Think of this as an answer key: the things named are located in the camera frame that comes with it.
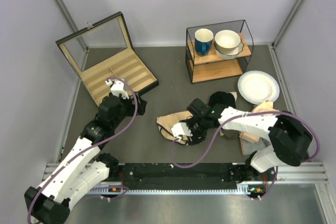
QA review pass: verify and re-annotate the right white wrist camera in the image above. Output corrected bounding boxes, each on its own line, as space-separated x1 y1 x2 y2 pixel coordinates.
171 122 193 140

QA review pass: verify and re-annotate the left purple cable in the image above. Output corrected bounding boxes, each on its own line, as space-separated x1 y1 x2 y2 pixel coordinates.
27 76 139 224

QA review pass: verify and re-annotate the purple cable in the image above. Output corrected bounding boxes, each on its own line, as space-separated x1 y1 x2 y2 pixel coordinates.
169 111 321 200
27 76 139 224

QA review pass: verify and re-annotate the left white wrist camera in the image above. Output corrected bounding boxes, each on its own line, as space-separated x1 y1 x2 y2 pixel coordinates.
105 79 129 100

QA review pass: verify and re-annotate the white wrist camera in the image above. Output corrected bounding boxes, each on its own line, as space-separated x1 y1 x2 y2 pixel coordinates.
105 79 129 100
171 122 193 140

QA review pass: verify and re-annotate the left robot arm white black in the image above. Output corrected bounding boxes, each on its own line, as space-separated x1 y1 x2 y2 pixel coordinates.
24 94 147 223

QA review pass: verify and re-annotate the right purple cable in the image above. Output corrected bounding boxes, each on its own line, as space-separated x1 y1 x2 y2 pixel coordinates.
169 111 321 200

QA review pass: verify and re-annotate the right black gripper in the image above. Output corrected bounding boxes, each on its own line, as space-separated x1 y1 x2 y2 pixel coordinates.
183 116 209 146

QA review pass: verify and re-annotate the blue ceramic mug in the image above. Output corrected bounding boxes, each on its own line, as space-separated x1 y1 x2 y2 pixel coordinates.
195 28 214 56

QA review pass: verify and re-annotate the beige underwear navy trim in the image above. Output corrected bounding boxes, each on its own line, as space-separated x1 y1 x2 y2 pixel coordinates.
156 111 192 141

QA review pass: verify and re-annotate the white scalloped dish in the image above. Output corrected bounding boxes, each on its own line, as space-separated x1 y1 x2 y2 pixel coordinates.
214 42 244 60

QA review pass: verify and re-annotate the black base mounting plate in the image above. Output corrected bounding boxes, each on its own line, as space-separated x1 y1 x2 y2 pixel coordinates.
102 163 275 190

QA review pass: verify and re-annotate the grey underwear white band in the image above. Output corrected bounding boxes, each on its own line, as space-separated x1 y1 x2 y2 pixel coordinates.
219 129 240 140

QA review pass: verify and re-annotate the black wire wooden shelf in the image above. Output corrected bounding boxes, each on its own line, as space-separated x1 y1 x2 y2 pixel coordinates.
185 19 254 83

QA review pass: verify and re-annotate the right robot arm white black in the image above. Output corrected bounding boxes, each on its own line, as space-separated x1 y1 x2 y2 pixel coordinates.
186 99 313 180

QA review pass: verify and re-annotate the grey slotted cable duct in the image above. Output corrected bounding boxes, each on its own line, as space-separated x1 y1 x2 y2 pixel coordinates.
85 184 251 197

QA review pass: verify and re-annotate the striped grey underwear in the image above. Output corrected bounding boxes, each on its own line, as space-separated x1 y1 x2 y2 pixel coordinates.
240 138 270 156

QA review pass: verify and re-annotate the black compartment box glass lid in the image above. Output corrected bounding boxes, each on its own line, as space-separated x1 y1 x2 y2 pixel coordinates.
56 12 159 105

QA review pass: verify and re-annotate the black underwear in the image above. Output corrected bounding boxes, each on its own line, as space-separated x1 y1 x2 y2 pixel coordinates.
208 91 237 108

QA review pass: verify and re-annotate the cream ceramic bowl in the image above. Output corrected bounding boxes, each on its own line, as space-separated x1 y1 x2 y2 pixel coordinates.
215 30 241 53

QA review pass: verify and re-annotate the white round plate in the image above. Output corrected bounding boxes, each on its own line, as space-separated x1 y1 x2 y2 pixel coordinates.
237 70 280 105

